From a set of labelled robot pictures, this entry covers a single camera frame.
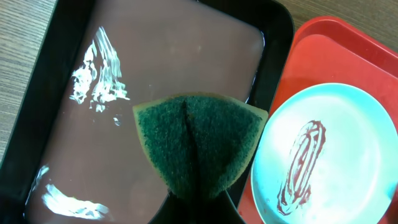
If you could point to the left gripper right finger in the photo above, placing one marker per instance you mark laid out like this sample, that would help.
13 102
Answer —
220 210

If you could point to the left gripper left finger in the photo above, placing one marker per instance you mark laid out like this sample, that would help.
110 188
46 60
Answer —
174 210

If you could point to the green yellow sponge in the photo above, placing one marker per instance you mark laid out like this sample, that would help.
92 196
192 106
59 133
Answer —
199 143

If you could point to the light blue plate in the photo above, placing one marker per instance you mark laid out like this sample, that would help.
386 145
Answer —
327 155

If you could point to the black tray with water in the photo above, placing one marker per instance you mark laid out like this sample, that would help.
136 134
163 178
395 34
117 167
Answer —
73 155

